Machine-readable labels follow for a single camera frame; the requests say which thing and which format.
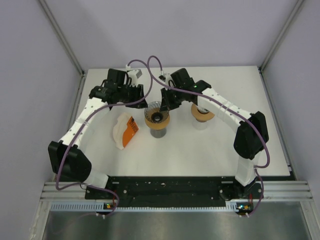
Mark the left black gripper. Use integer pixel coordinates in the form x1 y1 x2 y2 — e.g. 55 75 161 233
117 82 148 109

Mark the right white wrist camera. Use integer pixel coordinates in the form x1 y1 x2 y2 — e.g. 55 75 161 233
158 71 175 87

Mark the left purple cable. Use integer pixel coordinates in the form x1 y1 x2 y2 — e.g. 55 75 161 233
54 59 153 191

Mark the grey slotted cable duct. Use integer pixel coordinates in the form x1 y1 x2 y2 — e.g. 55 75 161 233
50 202 105 212

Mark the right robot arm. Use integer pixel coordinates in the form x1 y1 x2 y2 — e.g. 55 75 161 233
158 68 269 198

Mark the smoky grey glass carafe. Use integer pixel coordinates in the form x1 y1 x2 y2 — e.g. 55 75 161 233
150 128 167 139

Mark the clear glass carafe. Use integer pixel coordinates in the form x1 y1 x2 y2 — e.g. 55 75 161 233
192 120 208 131

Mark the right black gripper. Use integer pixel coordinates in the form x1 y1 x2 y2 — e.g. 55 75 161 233
161 86 185 113

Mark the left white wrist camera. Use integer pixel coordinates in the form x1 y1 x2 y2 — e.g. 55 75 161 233
125 65 143 87

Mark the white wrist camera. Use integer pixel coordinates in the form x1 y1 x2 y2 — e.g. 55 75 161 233
158 71 175 87
125 65 143 87

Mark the orange coffee filter pack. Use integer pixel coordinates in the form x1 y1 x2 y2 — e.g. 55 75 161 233
112 112 139 150

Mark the wooden dripper ring holder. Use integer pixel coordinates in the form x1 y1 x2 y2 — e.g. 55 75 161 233
191 103 215 123

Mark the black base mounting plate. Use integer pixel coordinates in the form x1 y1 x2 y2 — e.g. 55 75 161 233
85 176 262 208

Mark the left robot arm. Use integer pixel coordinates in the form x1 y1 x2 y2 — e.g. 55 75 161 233
48 67 148 199

